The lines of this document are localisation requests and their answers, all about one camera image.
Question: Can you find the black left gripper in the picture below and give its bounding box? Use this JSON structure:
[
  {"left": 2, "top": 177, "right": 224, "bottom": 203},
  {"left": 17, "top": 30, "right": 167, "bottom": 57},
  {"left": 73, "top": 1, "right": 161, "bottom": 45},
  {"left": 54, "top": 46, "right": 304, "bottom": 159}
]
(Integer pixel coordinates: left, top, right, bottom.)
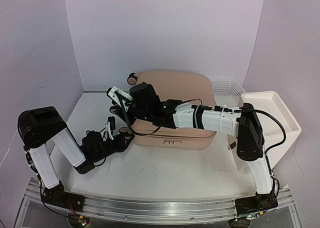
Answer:
[{"left": 91, "top": 133, "right": 134, "bottom": 164}]

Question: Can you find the beige hard-shell suitcase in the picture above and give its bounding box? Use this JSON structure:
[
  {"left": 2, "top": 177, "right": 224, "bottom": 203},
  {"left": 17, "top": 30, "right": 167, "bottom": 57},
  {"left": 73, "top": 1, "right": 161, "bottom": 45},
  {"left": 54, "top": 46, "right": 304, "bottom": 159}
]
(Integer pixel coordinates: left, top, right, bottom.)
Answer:
[{"left": 109, "top": 70, "right": 218, "bottom": 149}]

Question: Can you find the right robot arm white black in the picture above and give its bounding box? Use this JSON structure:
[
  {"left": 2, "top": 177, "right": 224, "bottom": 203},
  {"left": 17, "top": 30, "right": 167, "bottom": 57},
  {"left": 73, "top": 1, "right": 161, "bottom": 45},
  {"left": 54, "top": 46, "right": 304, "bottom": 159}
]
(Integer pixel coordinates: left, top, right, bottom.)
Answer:
[{"left": 107, "top": 82, "right": 279, "bottom": 210}]

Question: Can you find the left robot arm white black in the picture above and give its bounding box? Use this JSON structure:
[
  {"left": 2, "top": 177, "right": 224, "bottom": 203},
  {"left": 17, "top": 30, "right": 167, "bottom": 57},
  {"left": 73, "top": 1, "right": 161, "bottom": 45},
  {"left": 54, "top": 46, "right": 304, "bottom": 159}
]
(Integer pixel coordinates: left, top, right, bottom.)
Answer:
[{"left": 17, "top": 106, "right": 135, "bottom": 207}]

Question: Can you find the white perforated plastic basket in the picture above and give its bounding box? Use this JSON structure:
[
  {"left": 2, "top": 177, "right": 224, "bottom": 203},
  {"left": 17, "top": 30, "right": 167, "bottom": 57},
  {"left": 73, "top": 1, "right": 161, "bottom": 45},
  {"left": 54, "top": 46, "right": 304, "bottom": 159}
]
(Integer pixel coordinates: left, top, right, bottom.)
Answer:
[{"left": 209, "top": 78, "right": 246, "bottom": 108}]

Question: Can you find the white plastic storage bin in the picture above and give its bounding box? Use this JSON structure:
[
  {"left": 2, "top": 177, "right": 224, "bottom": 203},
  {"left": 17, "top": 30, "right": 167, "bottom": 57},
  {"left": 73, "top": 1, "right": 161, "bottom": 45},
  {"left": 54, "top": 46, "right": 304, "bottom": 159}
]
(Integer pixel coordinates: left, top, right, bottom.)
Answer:
[{"left": 238, "top": 91, "right": 302, "bottom": 168}]

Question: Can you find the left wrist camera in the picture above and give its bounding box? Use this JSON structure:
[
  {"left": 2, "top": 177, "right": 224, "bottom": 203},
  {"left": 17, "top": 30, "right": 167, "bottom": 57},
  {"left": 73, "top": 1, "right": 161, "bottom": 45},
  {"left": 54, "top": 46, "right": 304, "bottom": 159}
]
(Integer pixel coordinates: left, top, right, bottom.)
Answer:
[{"left": 104, "top": 116, "right": 116, "bottom": 140}]

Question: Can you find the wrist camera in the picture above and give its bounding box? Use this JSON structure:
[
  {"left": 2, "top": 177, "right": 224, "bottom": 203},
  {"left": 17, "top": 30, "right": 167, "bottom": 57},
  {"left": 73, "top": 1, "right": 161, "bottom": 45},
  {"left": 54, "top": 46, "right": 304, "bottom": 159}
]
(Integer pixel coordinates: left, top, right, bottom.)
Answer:
[
  {"left": 104, "top": 116, "right": 116, "bottom": 140},
  {"left": 106, "top": 86, "right": 133, "bottom": 112}
]

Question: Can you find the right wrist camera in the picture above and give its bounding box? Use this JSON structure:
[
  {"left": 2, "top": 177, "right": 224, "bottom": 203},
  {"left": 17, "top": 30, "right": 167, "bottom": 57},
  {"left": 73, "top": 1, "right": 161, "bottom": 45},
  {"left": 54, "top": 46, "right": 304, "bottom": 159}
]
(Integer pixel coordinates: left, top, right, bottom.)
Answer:
[{"left": 106, "top": 86, "right": 133, "bottom": 112}]

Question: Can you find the aluminium front rail base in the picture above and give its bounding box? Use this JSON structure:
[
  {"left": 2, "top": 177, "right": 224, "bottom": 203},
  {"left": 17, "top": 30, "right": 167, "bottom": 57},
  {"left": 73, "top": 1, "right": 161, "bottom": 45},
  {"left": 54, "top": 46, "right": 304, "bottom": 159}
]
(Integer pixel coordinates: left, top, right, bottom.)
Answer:
[{"left": 13, "top": 180, "right": 301, "bottom": 228}]

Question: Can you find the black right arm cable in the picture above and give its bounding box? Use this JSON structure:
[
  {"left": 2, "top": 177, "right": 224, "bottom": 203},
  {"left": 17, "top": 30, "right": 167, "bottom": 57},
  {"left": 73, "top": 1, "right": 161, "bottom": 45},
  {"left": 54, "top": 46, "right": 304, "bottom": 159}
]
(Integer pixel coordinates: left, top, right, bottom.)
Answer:
[{"left": 114, "top": 97, "right": 287, "bottom": 156}]

